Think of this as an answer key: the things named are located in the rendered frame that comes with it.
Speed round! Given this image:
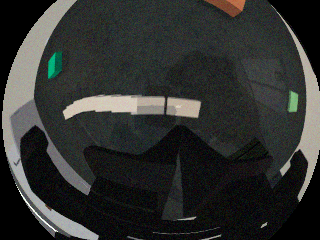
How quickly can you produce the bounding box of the grey domino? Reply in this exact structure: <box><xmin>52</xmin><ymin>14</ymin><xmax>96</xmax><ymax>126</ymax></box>
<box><xmin>93</xmin><ymin>95</ymin><xmax>116</xmax><ymax>112</ymax></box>
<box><xmin>67</xmin><ymin>104</ymin><xmax>77</xmax><ymax>117</ymax></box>
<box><xmin>63</xmin><ymin>108</ymin><xmax>72</xmax><ymax>119</ymax></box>
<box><xmin>167</xmin><ymin>97</ymin><xmax>201</xmax><ymax>117</ymax></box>
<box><xmin>81</xmin><ymin>96</ymin><xmax>96</xmax><ymax>111</ymax></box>
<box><xmin>111</xmin><ymin>95</ymin><xmax>131</xmax><ymax>113</ymax></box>
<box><xmin>131</xmin><ymin>96</ymin><xmax>165</xmax><ymax>113</ymax></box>
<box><xmin>73</xmin><ymin>99</ymin><xmax>84</xmax><ymax>113</ymax></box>

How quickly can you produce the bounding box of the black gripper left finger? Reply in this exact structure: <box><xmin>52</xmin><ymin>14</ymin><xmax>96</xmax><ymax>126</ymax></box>
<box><xmin>83</xmin><ymin>124</ymin><xmax>181</xmax><ymax>213</ymax></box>

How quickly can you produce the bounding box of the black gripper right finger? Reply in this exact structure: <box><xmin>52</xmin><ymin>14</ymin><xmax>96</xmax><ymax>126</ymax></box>
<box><xmin>179</xmin><ymin>125</ymin><xmax>273</xmax><ymax>217</ymax></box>

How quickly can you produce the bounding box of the orange-brown block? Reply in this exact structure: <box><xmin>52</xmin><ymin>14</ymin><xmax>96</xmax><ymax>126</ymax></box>
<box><xmin>205</xmin><ymin>0</ymin><xmax>245</xmax><ymax>17</ymax></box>

